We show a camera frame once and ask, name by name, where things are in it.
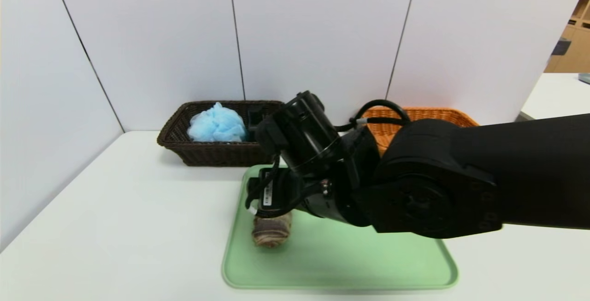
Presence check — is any striped brown bread roll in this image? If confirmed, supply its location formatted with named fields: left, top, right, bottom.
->
left=251, top=211, right=294, bottom=249

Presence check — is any light green plastic tray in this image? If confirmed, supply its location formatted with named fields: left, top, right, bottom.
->
left=221, top=165, right=460, bottom=291

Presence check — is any wooden cabinet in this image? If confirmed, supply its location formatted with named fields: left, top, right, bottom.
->
left=544, top=0, right=590, bottom=73

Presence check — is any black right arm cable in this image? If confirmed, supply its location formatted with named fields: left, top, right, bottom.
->
left=336, top=99, right=412, bottom=134

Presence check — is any white side table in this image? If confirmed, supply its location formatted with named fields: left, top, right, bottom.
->
left=520, top=72, right=590, bottom=122

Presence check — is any light blue mesh bath sponge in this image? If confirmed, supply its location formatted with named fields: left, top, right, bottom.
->
left=187, top=102, right=249, bottom=143

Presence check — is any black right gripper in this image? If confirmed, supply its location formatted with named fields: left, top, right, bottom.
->
left=248, top=167, right=305, bottom=218

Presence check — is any small grey box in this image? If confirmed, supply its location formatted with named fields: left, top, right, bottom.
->
left=551, top=37, right=572, bottom=56

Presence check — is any orange wicker basket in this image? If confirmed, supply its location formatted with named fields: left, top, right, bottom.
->
left=361, top=106, right=480, bottom=155

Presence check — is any dark green pump bottle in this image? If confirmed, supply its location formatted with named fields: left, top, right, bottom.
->
left=248, top=108, right=273, bottom=143

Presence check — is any dark brown wicker basket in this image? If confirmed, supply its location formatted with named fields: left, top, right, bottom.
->
left=157, top=100, right=285, bottom=167

